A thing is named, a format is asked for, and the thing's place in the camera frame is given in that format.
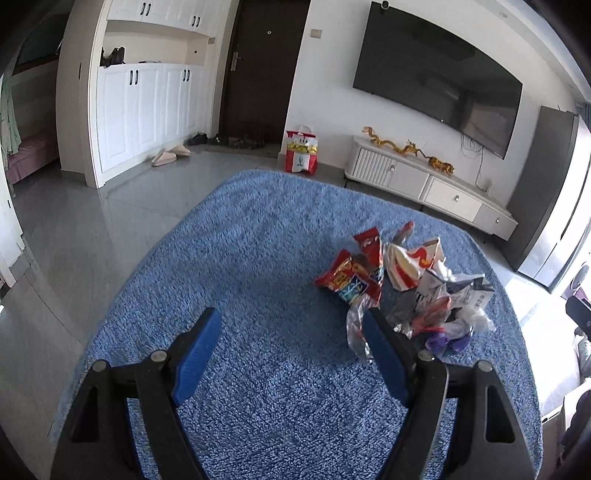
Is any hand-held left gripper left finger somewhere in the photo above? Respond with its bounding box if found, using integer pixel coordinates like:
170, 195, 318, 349
50, 307, 223, 480

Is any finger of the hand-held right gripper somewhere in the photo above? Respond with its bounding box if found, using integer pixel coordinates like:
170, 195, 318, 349
566, 295, 591, 344

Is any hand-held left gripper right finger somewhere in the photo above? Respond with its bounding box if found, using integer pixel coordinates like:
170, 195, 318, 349
361, 307, 539, 480

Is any clear plastic wrapper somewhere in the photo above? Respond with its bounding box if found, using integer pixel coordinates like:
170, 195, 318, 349
346, 295, 416, 365

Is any purple wrapper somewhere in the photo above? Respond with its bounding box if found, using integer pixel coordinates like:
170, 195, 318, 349
425, 323, 472, 358

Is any small red wrapper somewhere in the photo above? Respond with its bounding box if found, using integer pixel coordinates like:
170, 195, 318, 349
411, 295, 453, 335

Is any wide red snack packet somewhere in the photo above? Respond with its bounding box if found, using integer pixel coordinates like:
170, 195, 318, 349
315, 249, 384, 305

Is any white red paper carton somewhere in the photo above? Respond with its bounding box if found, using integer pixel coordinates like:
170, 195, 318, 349
383, 237, 446, 291

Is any white plastic bag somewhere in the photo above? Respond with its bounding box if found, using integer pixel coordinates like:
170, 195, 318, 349
455, 305, 496, 333

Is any white printed packet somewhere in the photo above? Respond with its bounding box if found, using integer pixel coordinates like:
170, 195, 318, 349
416, 270, 495, 319

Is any tall red snack packet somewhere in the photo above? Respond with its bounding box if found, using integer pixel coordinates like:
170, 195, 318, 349
353, 229, 385, 278

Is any thin red clear wrapper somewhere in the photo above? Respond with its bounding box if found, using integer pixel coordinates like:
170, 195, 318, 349
392, 220, 415, 245

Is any blue shaggy rug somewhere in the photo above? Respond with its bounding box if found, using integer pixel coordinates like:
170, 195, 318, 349
48, 168, 543, 480

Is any tall grey cabinet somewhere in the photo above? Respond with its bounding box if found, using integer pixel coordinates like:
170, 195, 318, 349
501, 105, 580, 294

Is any white television cabinet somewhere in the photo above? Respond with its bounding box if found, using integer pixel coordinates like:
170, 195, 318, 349
344, 135, 519, 241

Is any gold dragon figurine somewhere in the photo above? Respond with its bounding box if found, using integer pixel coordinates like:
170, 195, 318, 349
362, 126, 428, 158

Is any red white shopping bag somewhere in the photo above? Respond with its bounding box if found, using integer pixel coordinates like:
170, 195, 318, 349
283, 126, 320, 176

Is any pair of dark sandals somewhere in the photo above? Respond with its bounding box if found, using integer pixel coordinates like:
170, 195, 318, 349
228, 135, 266, 151

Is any white shoe cabinet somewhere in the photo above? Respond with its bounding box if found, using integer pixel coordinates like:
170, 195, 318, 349
55, 0, 241, 189

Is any pink bed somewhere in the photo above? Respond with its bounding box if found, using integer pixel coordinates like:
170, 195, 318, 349
7, 136, 61, 185

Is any dark brown entrance door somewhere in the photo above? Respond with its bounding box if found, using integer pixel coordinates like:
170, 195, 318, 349
218, 0, 311, 148

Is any hanging green cloth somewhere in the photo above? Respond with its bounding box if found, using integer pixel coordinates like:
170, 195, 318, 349
0, 76, 21, 155

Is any black handbag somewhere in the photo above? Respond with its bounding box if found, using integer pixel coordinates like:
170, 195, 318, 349
99, 46, 126, 68

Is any black television cable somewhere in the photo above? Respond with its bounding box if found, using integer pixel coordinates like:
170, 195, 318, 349
459, 134, 492, 190

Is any wall-mounted black television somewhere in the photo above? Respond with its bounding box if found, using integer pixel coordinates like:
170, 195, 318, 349
352, 1, 524, 160

